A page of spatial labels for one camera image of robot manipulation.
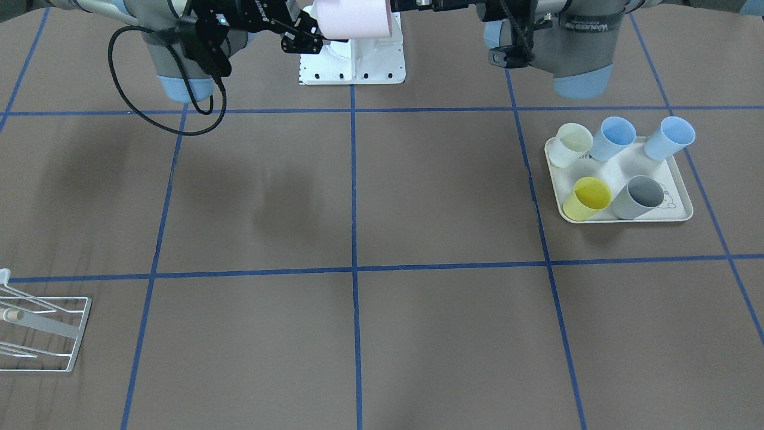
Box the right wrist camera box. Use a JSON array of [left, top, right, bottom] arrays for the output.
[[175, 16, 233, 79]]

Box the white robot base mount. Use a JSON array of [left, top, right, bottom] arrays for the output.
[[298, 12, 406, 85]]

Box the yellow plastic cup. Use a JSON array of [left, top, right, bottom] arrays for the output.
[[562, 176, 613, 222]]

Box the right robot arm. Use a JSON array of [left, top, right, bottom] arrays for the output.
[[44, 1, 325, 104]]

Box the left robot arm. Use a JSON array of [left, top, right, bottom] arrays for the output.
[[390, 1, 643, 100]]

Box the light blue plastic cup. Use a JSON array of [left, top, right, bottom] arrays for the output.
[[589, 115, 637, 162]]

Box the white wire cup rack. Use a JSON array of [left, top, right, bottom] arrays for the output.
[[1, 268, 93, 373]]

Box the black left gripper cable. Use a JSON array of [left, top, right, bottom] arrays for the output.
[[488, 0, 538, 69]]

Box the cream plastic tray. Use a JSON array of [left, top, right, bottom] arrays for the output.
[[547, 137, 695, 224]]

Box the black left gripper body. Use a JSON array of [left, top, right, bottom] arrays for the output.
[[391, 0, 485, 12]]

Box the grey plastic cup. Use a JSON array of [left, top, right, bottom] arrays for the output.
[[609, 175, 664, 220]]

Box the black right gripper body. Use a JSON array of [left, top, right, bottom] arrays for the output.
[[186, 1, 287, 44]]

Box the pink plastic cup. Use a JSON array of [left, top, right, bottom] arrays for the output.
[[312, 1, 392, 40]]

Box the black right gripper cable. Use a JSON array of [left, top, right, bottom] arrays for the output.
[[107, 25, 228, 137]]

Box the cream plastic cup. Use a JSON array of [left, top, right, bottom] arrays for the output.
[[546, 123, 594, 168]]

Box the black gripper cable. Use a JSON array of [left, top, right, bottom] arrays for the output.
[[107, 25, 228, 137], [488, 0, 538, 69]]

